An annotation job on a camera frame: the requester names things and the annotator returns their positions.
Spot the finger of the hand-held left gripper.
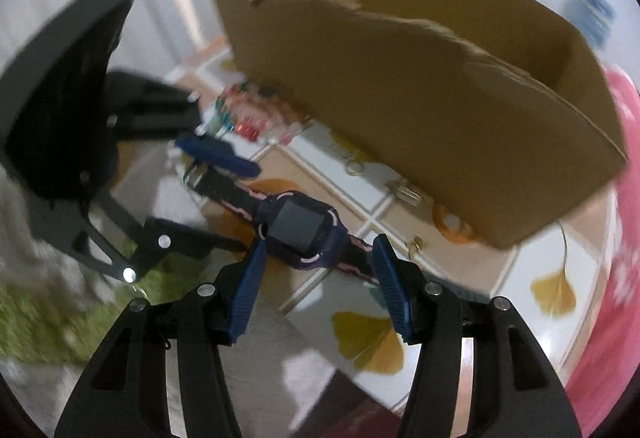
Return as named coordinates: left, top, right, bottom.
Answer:
left=107, top=72, right=261, bottom=176
left=72, top=188, right=248, bottom=286

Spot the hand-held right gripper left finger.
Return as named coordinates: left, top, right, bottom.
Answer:
left=54, top=240, right=268, bottom=438

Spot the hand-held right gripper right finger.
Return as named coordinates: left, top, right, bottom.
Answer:
left=372, top=234, right=583, bottom=438

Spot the multicolour bead bracelet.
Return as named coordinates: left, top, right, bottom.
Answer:
left=212, top=82, right=303, bottom=147

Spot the pink strap smart watch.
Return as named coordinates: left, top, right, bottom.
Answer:
left=187, top=163, right=381, bottom=286

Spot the brown cardboard box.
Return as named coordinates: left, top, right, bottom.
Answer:
left=210, top=0, right=630, bottom=249

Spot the pink blanket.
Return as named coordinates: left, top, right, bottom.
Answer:
left=562, top=65, right=640, bottom=424

